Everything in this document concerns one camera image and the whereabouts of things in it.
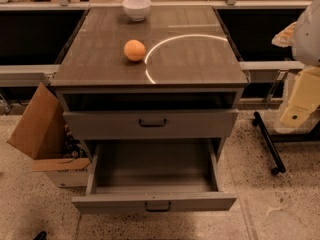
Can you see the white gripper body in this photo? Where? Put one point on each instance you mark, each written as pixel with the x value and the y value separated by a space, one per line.
pixel 308 39

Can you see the grey drawer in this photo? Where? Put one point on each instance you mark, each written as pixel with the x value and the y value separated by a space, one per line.
pixel 154 124
pixel 154 176

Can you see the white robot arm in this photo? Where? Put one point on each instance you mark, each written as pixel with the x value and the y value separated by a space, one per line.
pixel 304 38

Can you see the grey drawer cabinet wood top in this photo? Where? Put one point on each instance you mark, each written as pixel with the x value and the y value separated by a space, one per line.
pixel 189 65

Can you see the grey top drawer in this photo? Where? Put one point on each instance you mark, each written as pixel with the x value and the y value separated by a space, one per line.
pixel 154 124

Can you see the black metal stand leg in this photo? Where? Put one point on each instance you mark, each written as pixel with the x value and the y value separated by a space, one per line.
pixel 279 166

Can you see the orange fruit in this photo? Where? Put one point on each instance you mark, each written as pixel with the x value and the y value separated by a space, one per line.
pixel 134 50

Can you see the white ceramic bowl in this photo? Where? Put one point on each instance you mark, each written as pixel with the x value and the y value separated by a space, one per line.
pixel 137 10

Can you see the open cardboard box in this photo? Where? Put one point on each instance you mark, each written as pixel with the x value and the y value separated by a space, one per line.
pixel 41 134

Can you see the small black floor object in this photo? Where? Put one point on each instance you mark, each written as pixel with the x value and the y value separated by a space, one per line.
pixel 41 236

